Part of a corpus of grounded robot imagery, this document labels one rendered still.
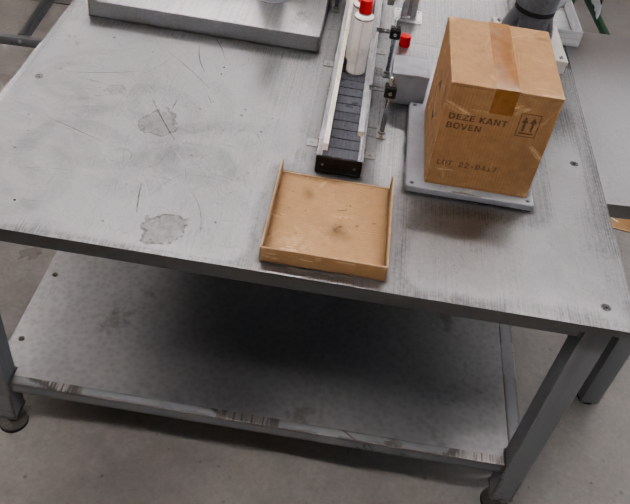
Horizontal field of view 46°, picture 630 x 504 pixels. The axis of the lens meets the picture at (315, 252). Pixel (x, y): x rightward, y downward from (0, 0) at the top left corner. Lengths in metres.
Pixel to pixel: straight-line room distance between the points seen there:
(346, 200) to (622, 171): 0.75
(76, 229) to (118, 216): 0.09
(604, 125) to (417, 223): 0.74
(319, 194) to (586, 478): 1.23
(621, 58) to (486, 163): 0.96
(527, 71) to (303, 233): 0.60
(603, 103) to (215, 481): 1.52
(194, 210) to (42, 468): 0.93
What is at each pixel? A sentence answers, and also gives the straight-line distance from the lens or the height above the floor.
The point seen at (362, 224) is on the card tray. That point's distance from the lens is 1.63.
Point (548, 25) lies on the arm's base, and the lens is 2.29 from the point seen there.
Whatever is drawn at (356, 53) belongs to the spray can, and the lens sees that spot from 2.00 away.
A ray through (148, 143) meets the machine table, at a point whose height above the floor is 0.83.
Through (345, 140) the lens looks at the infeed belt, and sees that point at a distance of 1.78.
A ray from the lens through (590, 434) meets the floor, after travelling 2.52.
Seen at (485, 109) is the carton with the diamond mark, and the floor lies 1.07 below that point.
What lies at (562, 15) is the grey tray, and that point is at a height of 0.83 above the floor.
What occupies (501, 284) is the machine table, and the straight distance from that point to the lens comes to 1.60.
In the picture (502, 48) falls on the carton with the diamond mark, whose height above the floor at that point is 1.12.
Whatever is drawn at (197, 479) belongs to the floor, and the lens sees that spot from 2.17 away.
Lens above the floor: 1.91
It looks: 44 degrees down
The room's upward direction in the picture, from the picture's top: 9 degrees clockwise
